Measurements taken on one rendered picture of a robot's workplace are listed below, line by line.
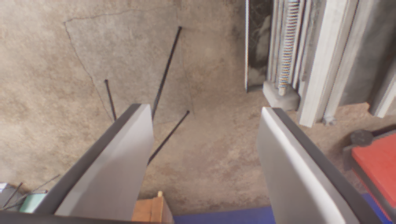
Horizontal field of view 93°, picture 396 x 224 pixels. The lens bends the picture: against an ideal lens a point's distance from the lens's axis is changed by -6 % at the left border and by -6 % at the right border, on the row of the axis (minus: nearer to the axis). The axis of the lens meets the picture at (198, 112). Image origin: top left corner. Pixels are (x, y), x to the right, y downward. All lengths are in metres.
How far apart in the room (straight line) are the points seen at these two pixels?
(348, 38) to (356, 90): 0.39
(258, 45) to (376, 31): 0.52
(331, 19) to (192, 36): 0.99
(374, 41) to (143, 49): 1.36
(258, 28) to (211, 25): 0.46
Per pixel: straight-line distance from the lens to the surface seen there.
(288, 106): 1.01
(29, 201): 3.54
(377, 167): 2.55
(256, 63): 1.25
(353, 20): 0.86
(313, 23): 0.86
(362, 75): 1.17
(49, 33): 1.85
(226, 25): 1.56
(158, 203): 2.79
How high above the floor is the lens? 1.49
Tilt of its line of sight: 52 degrees down
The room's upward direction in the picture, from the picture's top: 176 degrees clockwise
